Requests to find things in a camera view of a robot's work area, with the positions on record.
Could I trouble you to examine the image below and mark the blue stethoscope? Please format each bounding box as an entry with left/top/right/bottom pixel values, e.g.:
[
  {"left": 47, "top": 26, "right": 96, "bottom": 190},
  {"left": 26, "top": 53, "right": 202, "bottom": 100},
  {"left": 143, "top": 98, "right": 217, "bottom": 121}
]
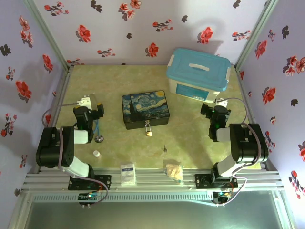
[{"left": 92, "top": 119, "right": 105, "bottom": 144}]

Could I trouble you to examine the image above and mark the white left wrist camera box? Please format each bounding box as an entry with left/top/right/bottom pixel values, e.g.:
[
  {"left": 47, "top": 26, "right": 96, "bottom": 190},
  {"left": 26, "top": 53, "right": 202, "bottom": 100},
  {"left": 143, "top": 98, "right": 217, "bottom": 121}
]
[{"left": 76, "top": 95, "right": 92, "bottom": 108}]

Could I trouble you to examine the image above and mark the grey left arm cable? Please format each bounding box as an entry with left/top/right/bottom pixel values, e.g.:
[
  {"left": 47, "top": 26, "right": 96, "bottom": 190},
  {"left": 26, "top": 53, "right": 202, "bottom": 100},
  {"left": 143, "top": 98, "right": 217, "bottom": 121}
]
[{"left": 42, "top": 102, "right": 109, "bottom": 206}]

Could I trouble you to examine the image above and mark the plastic bag of beige cotton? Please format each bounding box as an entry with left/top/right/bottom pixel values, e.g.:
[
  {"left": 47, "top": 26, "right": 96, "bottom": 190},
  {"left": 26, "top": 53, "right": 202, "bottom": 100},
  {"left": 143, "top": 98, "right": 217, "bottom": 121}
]
[{"left": 164, "top": 163, "right": 184, "bottom": 186}]

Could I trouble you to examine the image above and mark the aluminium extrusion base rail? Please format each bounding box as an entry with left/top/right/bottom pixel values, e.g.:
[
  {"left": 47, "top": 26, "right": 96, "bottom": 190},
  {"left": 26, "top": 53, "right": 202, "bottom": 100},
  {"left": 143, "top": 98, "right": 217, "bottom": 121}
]
[{"left": 23, "top": 167, "right": 284, "bottom": 191}]

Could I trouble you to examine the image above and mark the starry night print box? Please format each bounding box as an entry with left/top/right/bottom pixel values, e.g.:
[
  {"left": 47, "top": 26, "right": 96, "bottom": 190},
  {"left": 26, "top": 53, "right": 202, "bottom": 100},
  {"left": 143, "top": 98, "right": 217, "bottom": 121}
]
[{"left": 121, "top": 90, "right": 171, "bottom": 130}]

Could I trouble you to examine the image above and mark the storage box with blue lid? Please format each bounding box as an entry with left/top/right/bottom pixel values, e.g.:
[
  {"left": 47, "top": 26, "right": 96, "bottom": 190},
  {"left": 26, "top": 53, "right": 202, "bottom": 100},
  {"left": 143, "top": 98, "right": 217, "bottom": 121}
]
[{"left": 166, "top": 47, "right": 232, "bottom": 104}]

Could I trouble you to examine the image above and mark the slotted grey cable duct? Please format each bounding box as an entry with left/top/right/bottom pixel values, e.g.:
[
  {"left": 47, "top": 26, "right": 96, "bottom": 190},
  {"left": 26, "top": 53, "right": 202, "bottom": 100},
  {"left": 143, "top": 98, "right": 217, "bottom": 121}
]
[{"left": 32, "top": 192, "right": 215, "bottom": 203}]

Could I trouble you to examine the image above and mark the grey metal panel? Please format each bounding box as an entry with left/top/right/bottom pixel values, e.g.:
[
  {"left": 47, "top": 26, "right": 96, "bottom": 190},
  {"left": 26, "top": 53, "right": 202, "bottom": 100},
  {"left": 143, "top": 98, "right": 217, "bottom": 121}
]
[{"left": 9, "top": 190, "right": 298, "bottom": 229}]

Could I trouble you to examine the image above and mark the clear packet with white label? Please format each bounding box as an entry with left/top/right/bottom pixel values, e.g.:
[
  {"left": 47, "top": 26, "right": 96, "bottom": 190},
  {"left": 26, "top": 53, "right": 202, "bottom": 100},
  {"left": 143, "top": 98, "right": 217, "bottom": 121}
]
[{"left": 120, "top": 163, "right": 137, "bottom": 186}]

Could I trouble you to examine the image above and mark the aluminium frame post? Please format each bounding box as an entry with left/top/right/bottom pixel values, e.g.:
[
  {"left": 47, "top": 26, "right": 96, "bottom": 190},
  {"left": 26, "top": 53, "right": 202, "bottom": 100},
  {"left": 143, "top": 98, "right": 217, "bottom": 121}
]
[
  {"left": 23, "top": 0, "right": 73, "bottom": 72},
  {"left": 234, "top": 0, "right": 280, "bottom": 72}
]

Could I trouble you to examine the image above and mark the circuit board with wires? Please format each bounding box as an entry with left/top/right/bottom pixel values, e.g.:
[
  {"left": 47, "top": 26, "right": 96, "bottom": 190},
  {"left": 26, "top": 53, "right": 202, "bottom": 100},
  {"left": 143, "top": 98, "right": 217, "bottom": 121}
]
[
  {"left": 213, "top": 190, "right": 233, "bottom": 204},
  {"left": 78, "top": 192, "right": 101, "bottom": 200}
]

